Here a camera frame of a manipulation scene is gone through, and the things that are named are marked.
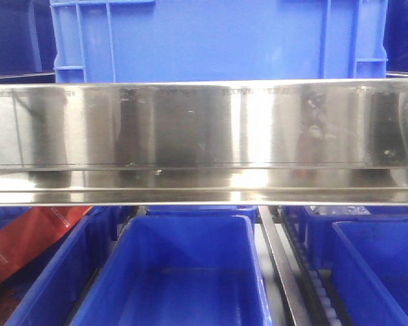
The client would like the large blue crate upper shelf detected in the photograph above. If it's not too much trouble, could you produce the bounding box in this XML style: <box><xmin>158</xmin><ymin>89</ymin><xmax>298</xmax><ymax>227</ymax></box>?
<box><xmin>50</xmin><ymin>1</ymin><xmax>388</xmax><ymax>83</ymax></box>

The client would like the stainless steel shelf rail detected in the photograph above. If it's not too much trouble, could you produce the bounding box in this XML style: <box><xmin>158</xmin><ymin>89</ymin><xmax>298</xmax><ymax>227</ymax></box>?
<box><xmin>0</xmin><ymin>78</ymin><xmax>408</xmax><ymax>206</ymax></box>

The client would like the steel divider rail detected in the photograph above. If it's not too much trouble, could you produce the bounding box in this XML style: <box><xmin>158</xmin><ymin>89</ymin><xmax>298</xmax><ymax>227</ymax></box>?
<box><xmin>258</xmin><ymin>206</ymin><xmax>311</xmax><ymax>325</ymax></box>

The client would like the blue bin lower centre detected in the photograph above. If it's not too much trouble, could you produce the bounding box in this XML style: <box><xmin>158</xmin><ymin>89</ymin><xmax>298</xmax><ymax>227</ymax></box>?
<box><xmin>71</xmin><ymin>216</ymin><xmax>272</xmax><ymax>325</ymax></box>

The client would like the blue bin lower left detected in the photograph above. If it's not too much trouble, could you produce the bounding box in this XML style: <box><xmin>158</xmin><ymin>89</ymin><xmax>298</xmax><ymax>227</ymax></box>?
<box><xmin>0</xmin><ymin>206</ymin><xmax>131</xmax><ymax>325</ymax></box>

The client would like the blue bin lower right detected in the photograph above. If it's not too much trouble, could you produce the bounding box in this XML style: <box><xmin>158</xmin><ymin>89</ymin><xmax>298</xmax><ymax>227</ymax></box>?
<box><xmin>331</xmin><ymin>220</ymin><xmax>408</xmax><ymax>325</ymax></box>

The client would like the red packet in bin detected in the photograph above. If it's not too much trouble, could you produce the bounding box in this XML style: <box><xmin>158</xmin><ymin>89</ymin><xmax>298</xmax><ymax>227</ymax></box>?
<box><xmin>0</xmin><ymin>206</ymin><xmax>92</xmax><ymax>284</ymax></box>

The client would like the white roller track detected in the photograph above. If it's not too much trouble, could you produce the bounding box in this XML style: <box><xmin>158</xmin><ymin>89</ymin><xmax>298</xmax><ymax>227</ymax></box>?
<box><xmin>278</xmin><ymin>206</ymin><xmax>343</xmax><ymax>325</ymax></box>

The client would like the blue bin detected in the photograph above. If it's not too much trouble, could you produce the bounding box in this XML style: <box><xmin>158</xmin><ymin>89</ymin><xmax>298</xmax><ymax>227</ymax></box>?
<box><xmin>331</xmin><ymin>220</ymin><xmax>408</xmax><ymax>325</ymax></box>
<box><xmin>71</xmin><ymin>216</ymin><xmax>272</xmax><ymax>325</ymax></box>
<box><xmin>0</xmin><ymin>206</ymin><xmax>131</xmax><ymax>325</ymax></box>

